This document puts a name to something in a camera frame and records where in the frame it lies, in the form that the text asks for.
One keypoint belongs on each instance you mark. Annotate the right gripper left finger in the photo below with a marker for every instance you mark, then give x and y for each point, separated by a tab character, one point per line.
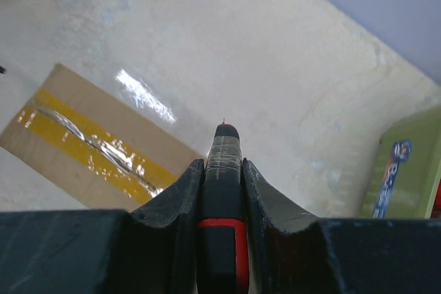
165	258

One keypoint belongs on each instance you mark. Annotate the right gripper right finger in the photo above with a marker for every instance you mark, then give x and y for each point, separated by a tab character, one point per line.
282	237

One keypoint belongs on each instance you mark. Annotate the red black utility knife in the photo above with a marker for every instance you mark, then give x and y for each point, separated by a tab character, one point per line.
222	263

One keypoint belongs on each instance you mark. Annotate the brown cardboard express box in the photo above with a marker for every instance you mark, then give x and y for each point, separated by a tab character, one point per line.
95	148

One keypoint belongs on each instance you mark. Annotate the green plastic basket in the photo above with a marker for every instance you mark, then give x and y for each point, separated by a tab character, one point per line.
406	173

